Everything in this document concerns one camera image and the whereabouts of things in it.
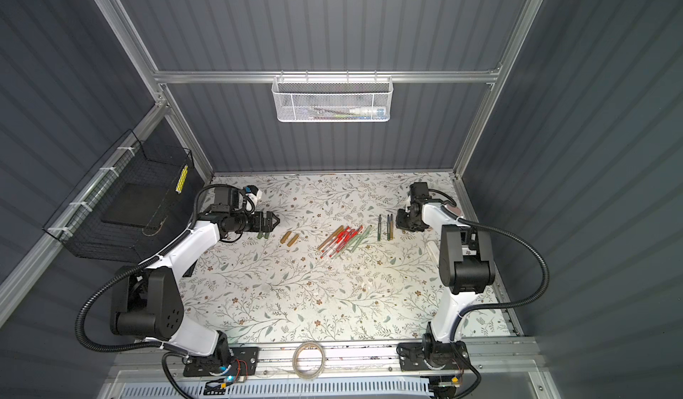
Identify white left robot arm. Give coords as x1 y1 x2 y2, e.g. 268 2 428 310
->
110 184 280 366

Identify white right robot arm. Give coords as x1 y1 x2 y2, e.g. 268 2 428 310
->
396 182 496 346

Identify light green pen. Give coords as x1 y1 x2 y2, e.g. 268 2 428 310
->
347 225 374 252

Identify pens in white basket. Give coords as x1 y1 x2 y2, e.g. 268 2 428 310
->
309 107 389 121

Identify white plastic stick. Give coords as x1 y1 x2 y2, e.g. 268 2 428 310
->
426 241 439 264

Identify pink glasses case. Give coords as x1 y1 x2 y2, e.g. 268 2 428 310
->
444 203 460 212

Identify yellow marker in basket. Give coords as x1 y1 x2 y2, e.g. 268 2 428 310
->
174 164 189 195

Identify black small device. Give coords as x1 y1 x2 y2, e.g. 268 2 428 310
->
182 260 197 278

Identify black foam pad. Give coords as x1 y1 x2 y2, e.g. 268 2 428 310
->
101 183 166 228

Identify white vent grille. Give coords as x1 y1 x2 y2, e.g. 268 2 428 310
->
119 376 433 399

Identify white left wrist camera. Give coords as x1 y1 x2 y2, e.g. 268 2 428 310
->
244 185 263 205

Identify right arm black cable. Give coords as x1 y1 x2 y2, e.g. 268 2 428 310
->
426 187 551 399

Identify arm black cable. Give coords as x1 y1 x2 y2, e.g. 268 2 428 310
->
426 187 551 399
74 184 241 399

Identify black wire basket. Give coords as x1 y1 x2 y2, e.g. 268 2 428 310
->
44 135 203 263

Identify white wire mesh basket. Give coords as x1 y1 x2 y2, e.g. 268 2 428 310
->
271 76 394 123

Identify coiled clear cable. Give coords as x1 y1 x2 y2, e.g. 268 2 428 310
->
292 340 327 381

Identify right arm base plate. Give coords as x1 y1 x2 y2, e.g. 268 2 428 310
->
396 341 470 372

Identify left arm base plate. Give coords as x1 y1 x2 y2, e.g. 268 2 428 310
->
183 347 261 378

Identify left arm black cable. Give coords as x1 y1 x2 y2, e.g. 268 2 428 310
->
74 184 241 399

